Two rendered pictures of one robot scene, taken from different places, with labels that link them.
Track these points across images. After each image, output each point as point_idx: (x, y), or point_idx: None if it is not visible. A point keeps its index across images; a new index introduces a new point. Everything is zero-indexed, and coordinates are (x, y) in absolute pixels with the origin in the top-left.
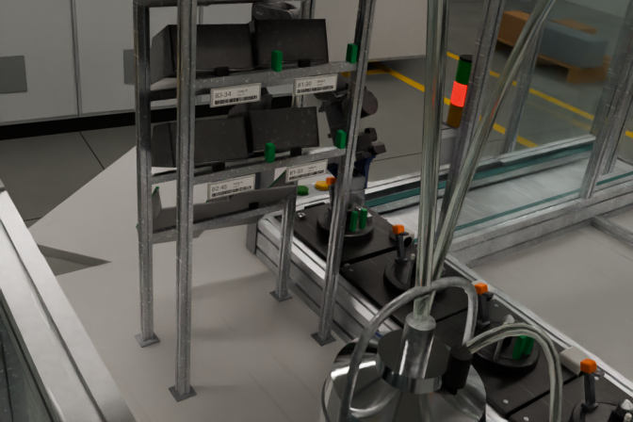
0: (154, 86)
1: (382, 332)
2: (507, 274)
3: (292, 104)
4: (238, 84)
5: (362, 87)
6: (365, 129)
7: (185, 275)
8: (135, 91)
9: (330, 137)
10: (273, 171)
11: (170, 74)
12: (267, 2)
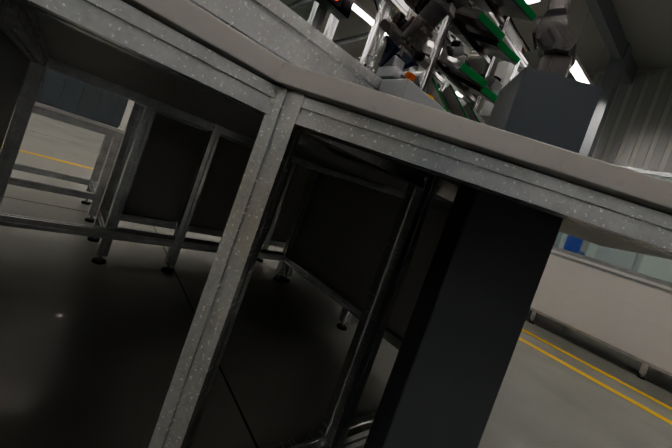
0: (498, 57)
1: (373, 71)
2: None
3: (447, 30)
4: (446, 38)
5: (409, 9)
6: (404, 17)
7: None
8: (493, 62)
9: (429, 37)
10: (503, 122)
11: (470, 47)
12: None
